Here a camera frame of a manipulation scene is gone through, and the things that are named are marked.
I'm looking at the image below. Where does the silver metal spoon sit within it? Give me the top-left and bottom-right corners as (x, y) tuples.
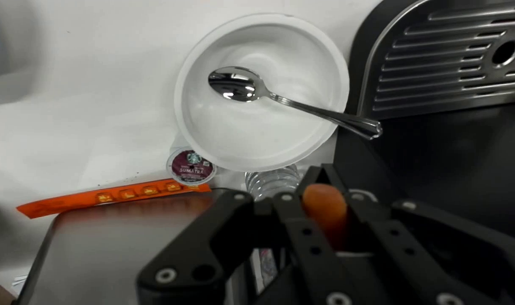
(207, 65), (385, 143)

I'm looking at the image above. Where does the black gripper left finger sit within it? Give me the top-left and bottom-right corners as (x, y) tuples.
(134, 163), (363, 305)

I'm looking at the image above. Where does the white ceramic bowl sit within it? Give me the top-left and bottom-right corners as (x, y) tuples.
(173, 10), (352, 175)

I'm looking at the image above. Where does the orange strip packet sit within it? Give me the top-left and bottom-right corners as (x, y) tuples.
(14, 178), (213, 221)

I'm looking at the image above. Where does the clear plastic water bottle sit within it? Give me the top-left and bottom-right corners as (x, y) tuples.
(242, 163), (305, 204)

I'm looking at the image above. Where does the orange snack piece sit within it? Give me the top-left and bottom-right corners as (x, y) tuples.
(300, 182), (351, 251)

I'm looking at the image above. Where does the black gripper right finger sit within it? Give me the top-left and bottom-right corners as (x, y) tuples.
(324, 163), (515, 305)

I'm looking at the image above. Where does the black Keurig coffee machine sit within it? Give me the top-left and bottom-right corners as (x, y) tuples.
(332, 0), (515, 246)

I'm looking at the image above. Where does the pod with maroon lid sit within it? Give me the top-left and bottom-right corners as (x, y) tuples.
(164, 146), (219, 188)

